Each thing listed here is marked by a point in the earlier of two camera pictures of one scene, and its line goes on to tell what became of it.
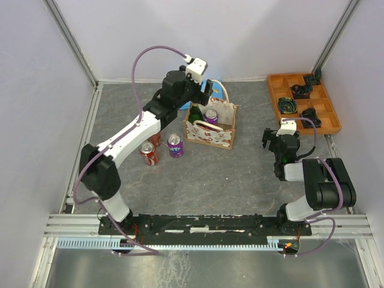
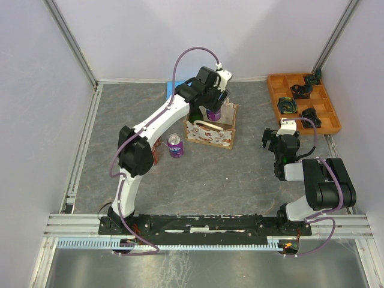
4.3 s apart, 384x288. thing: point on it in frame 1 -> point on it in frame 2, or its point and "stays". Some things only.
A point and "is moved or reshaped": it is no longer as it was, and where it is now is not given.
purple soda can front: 176,146 stays
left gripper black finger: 209,89 -> 222,98
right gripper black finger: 266,136 stays
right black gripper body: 272,147 stays
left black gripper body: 192,93 -> 210,101
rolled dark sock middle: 301,92 stays
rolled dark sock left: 287,105 stays
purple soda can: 211,116 is moved or reshaped
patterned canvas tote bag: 220,135 stays
